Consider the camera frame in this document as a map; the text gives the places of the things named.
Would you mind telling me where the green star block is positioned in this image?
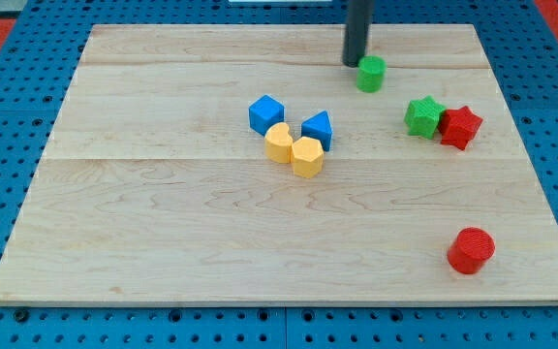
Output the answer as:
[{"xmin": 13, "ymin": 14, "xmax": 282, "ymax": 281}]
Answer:
[{"xmin": 404, "ymin": 96, "xmax": 447, "ymax": 140}]

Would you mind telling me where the red star block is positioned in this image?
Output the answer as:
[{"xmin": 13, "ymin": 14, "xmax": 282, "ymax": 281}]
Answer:
[{"xmin": 438, "ymin": 106, "xmax": 483, "ymax": 150}]

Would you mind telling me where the yellow crescent block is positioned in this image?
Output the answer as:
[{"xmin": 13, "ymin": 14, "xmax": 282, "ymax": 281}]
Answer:
[{"xmin": 264, "ymin": 122, "xmax": 294, "ymax": 164}]

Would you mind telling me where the yellow hexagon block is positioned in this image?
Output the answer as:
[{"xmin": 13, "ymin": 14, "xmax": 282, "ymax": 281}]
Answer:
[{"xmin": 291, "ymin": 137, "xmax": 324, "ymax": 178}]

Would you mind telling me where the blue triangle block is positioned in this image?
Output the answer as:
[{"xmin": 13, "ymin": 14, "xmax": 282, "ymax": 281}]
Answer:
[{"xmin": 301, "ymin": 111, "xmax": 333, "ymax": 152}]

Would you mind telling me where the blue cube block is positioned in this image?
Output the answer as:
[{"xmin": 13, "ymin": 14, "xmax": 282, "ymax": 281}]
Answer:
[{"xmin": 249, "ymin": 95, "xmax": 285, "ymax": 136}]

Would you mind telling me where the light wooden board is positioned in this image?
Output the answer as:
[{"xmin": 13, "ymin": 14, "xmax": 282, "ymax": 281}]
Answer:
[{"xmin": 0, "ymin": 24, "xmax": 558, "ymax": 307}]

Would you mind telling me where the green cylinder block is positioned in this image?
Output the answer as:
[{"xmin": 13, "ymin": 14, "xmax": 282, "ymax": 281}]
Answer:
[{"xmin": 356, "ymin": 55, "xmax": 387, "ymax": 93}]

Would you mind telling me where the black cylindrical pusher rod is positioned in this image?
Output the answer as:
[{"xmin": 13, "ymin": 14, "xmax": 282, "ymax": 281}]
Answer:
[{"xmin": 342, "ymin": 0, "xmax": 375, "ymax": 68}]

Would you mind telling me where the red cylinder block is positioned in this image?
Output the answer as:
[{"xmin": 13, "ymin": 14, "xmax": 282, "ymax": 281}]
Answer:
[{"xmin": 447, "ymin": 227, "xmax": 496, "ymax": 274}]

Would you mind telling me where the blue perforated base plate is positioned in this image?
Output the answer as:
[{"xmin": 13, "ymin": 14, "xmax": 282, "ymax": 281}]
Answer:
[{"xmin": 0, "ymin": 1, "xmax": 558, "ymax": 348}]

